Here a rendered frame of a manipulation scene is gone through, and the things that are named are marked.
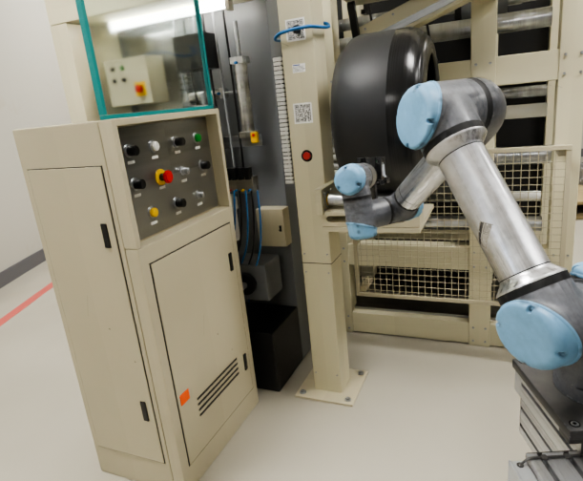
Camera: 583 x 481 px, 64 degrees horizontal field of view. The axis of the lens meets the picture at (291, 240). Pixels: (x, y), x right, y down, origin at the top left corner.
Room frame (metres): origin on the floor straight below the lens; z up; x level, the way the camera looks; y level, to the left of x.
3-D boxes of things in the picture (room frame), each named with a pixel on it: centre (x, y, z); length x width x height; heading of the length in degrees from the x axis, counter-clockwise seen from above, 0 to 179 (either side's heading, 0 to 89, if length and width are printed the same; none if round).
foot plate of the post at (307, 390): (1.89, -0.12, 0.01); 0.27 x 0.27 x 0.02; 65
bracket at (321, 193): (1.87, -0.20, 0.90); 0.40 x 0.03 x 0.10; 155
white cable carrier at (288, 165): (1.90, -0.03, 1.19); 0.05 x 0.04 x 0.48; 155
